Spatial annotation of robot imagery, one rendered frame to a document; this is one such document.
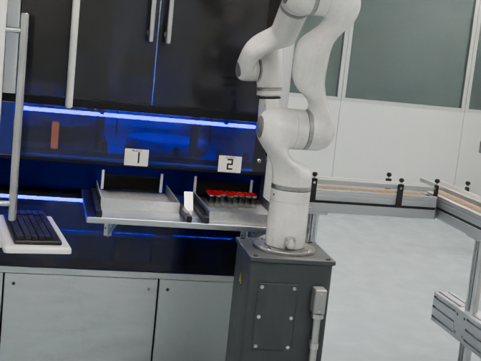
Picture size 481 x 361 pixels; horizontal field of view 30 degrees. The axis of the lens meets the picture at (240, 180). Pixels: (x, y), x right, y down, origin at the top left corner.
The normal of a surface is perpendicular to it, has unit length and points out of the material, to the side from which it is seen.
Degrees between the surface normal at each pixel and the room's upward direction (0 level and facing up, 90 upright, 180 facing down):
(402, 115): 90
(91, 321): 90
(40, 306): 90
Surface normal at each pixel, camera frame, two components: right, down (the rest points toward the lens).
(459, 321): -0.97, -0.07
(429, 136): 0.21, 0.17
